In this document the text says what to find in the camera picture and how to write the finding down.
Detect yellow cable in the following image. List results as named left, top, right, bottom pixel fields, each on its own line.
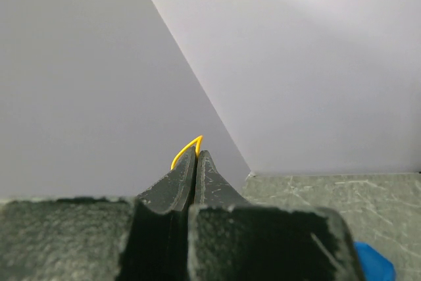
left=170, top=134, right=204, bottom=170

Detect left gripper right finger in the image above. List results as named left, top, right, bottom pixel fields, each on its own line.
left=187, top=151, right=364, bottom=280

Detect blue three-compartment plastic bin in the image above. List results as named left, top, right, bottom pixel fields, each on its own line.
left=354, top=242, right=396, bottom=281

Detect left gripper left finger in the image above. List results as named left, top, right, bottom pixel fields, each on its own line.
left=1, top=149, right=197, bottom=280

